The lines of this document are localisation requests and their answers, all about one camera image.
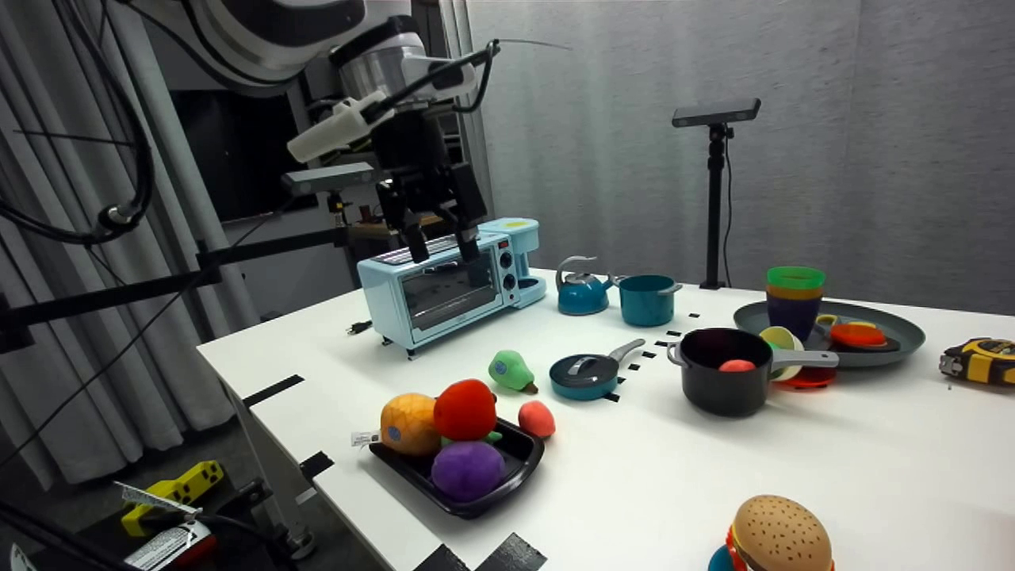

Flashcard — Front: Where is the yellow-green toy avocado half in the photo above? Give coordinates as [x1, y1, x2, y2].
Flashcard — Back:
[758, 323, 808, 383]

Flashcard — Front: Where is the black metal rail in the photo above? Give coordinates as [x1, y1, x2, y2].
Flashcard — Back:
[0, 222, 359, 353]

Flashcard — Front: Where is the teal frying pan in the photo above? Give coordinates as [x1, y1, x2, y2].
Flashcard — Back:
[544, 336, 646, 402]

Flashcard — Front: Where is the green plush pear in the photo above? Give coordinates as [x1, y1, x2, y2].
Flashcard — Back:
[485, 345, 537, 401]

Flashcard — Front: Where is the orange toy food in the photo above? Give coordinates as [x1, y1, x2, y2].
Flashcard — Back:
[823, 317, 894, 355]

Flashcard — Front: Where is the purple stacking cup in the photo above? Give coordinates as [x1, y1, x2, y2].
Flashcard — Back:
[766, 299, 823, 343]

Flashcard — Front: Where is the teal toy kettle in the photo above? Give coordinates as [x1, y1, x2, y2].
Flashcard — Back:
[551, 255, 614, 317]

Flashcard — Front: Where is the grey round plate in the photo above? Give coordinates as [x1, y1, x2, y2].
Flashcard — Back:
[732, 299, 930, 374]

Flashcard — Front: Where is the orange stacking cup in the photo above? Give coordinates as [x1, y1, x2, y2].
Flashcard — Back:
[765, 287, 828, 309]

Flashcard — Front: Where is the black tripod stand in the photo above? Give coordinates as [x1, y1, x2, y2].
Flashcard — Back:
[669, 94, 765, 292]

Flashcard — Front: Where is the light blue toy toaster oven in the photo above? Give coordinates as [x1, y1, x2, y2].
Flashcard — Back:
[354, 214, 551, 358]

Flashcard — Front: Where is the teal toy pot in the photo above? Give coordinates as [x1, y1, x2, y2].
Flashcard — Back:
[612, 274, 685, 330]

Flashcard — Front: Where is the toy burger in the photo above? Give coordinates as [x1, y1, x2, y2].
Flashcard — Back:
[726, 490, 836, 571]

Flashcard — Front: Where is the small red toy tomato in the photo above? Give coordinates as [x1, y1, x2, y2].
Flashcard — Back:
[512, 397, 557, 443]

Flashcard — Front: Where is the small black pot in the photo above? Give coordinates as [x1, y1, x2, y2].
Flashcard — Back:
[665, 325, 843, 417]

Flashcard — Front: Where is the green stacking cup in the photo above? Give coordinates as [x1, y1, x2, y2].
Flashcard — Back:
[765, 262, 830, 302]

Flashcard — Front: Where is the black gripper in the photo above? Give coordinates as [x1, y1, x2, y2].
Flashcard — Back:
[366, 109, 487, 265]

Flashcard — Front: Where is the red flat toy piece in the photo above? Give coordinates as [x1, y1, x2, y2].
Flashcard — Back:
[772, 365, 840, 393]

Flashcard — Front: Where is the red plush apple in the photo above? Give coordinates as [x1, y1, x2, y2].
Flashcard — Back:
[430, 378, 502, 443]

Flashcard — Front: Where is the purple plush fruit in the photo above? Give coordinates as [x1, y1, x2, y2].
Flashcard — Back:
[427, 437, 510, 508]

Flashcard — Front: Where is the black plastic tray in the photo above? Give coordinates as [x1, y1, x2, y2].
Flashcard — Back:
[365, 414, 549, 521]

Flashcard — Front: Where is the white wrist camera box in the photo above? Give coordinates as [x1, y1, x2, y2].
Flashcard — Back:
[285, 94, 389, 168]

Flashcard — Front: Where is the yellow hand tool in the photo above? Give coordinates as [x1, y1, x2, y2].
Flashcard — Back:
[117, 456, 229, 539]

